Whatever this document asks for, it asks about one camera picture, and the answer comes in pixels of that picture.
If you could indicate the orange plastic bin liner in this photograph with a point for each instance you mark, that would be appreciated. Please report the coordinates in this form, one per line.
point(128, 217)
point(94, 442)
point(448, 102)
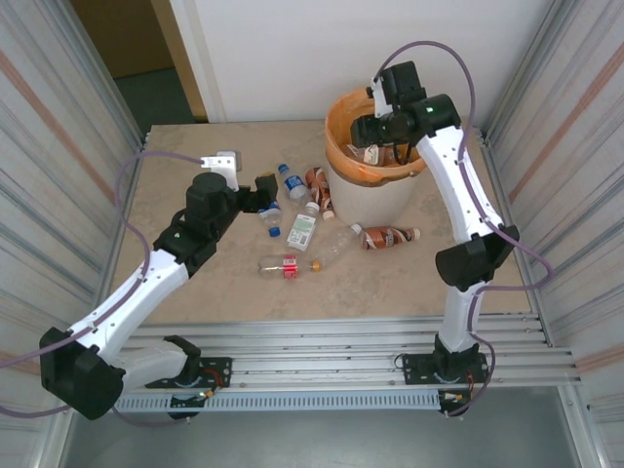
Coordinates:
point(341, 112)

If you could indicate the clear bottle red label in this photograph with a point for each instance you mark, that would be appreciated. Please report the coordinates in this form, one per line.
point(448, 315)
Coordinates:
point(291, 267)

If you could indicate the brown label bottle white cap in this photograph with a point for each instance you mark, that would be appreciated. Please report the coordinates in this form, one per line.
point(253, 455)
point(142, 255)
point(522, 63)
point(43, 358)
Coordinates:
point(385, 238)

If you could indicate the aluminium rail frame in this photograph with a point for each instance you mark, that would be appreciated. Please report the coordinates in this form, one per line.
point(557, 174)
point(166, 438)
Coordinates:
point(317, 341)

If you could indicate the brown white swirl label bottle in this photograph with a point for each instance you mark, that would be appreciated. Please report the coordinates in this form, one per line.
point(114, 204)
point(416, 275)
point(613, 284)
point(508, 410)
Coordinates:
point(392, 156)

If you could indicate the clear bottle orange green label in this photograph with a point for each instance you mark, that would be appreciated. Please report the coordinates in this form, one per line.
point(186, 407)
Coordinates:
point(373, 155)

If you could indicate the clear bottle green white label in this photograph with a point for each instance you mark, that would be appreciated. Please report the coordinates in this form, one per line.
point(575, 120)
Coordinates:
point(302, 231)

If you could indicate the blue cap blue label bottle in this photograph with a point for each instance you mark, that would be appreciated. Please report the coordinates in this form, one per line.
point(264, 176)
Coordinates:
point(294, 183)

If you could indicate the brown wooden door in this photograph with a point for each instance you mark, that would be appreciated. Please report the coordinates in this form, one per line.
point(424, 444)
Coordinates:
point(122, 34)

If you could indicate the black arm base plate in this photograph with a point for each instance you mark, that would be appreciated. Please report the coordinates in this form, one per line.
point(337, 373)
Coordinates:
point(219, 363)
point(414, 370)

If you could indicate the large clear unlabelled bottle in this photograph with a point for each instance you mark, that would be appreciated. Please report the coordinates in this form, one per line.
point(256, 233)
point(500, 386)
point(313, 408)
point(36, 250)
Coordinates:
point(339, 244)

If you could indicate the white door frame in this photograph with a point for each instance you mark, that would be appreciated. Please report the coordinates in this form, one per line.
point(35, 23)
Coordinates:
point(195, 49)

